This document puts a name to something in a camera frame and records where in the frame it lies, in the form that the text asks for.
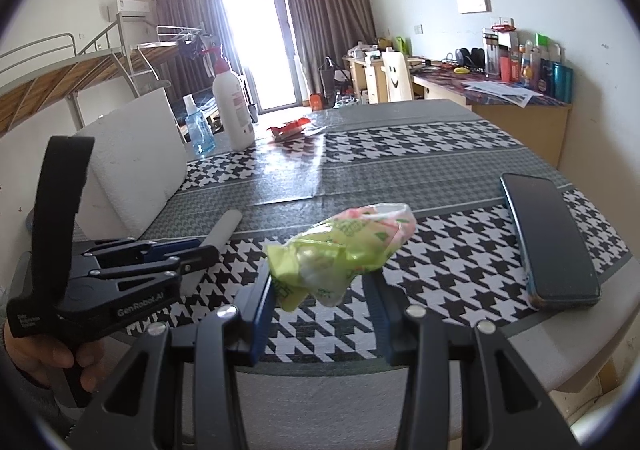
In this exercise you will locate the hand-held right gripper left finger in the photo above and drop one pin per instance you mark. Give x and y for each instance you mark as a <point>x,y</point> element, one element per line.
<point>261,325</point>

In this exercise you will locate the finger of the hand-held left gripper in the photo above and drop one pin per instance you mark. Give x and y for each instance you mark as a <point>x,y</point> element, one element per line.
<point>185,264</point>
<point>145,248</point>

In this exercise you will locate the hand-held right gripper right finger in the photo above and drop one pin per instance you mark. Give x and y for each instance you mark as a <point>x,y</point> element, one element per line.
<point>384,335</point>

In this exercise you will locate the white foam box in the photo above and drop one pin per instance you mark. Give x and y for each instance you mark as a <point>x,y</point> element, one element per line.
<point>135,164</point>

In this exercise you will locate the green pink plastic packet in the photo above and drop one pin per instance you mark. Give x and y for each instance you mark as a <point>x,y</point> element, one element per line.
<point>345,250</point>

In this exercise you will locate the person's left forearm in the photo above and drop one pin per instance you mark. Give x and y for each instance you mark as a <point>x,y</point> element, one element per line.
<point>30,410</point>

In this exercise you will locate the person's left hand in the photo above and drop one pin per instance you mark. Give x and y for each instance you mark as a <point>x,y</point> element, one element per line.
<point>40,357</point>

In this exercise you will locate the white cylindrical tube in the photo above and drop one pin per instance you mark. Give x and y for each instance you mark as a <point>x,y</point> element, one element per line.
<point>220,240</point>

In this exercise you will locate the blue spray bottle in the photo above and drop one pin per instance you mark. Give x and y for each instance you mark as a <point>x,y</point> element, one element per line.
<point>199,129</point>

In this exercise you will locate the white lotion bottle red pump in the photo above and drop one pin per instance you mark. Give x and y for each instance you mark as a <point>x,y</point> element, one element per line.
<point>232,99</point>

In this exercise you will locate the houndstooth tablecloth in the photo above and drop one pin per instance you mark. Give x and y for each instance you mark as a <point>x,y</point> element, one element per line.
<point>400,164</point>

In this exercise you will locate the red packet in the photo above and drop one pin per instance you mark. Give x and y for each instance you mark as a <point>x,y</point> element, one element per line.
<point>289,128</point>

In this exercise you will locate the dark smartphone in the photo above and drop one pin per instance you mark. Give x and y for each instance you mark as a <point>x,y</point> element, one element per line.
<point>545,240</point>

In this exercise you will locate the grey metal bunk bed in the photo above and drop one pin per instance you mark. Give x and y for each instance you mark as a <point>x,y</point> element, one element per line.
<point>170,44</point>
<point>60,74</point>

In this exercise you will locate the dark hanging clothes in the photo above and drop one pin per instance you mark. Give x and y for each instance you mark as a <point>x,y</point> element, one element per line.
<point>192,47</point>

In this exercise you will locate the orange box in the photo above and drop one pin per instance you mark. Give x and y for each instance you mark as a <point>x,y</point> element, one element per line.
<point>317,102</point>

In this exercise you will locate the brown curtain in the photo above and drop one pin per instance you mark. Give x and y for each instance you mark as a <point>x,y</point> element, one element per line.
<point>330,24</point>
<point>190,29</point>

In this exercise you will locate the glass balcony door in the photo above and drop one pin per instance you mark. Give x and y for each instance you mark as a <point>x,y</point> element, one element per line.
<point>260,39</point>

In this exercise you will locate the white air conditioner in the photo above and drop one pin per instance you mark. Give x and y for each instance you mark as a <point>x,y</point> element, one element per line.
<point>129,9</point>

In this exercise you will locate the wooden desk with patterned cover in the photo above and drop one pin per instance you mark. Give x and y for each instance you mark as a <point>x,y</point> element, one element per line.
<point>520,124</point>

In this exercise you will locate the wooden desk with drawers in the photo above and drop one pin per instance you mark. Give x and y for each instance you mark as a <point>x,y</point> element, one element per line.
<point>357,72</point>

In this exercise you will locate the wooden smiley face chair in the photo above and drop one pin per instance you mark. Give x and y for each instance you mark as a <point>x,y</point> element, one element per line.
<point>397,77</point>

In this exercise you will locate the printed papers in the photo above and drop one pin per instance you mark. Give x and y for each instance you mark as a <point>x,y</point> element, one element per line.
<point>500,93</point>

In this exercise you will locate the black headphones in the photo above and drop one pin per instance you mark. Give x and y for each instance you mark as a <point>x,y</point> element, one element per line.
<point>470,59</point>

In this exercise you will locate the green box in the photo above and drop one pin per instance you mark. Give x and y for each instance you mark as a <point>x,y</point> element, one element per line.
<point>401,44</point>

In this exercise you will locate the teal bottle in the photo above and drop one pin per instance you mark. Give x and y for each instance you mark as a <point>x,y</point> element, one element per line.
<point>562,82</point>

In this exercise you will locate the green cap bottle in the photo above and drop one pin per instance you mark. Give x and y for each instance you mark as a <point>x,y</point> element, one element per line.
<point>542,47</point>

